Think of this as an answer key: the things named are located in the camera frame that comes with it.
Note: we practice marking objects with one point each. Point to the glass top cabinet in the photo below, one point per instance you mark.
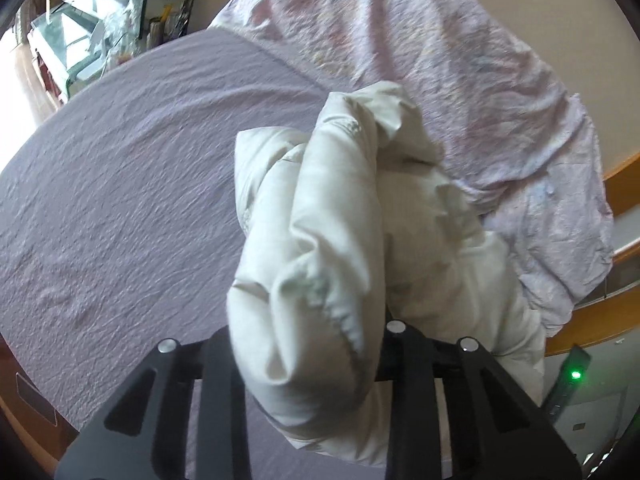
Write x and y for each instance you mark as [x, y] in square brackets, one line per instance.
[70, 45]

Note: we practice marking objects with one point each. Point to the pink floral duvet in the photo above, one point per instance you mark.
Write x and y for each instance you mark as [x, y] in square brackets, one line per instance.
[475, 110]

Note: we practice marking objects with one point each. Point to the clear plastic bag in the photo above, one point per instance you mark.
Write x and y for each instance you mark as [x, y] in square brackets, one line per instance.
[120, 25]

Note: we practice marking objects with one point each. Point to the purple bed sheet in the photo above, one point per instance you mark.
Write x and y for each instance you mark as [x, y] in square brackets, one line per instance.
[125, 185]

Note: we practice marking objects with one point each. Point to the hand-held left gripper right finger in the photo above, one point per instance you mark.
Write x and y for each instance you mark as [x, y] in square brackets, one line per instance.
[406, 385]

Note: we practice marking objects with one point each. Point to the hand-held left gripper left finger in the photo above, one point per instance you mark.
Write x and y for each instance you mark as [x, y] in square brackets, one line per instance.
[220, 385]

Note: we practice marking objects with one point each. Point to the wooden headboard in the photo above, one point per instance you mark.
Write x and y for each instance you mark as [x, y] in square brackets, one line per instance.
[615, 210]

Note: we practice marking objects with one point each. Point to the white puffer jacket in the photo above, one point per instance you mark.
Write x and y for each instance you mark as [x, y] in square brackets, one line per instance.
[340, 260]

